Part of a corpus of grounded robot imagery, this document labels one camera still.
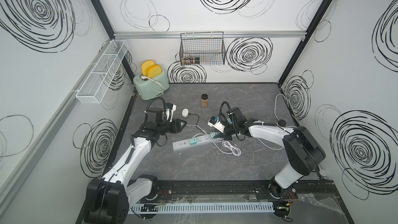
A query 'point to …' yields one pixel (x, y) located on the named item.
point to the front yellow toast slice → (154, 70)
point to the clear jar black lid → (282, 123)
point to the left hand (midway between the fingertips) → (182, 122)
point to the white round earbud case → (185, 112)
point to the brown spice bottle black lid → (204, 100)
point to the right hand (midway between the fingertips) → (216, 132)
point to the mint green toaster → (147, 88)
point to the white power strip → (185, 144)
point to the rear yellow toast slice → (145, 66)
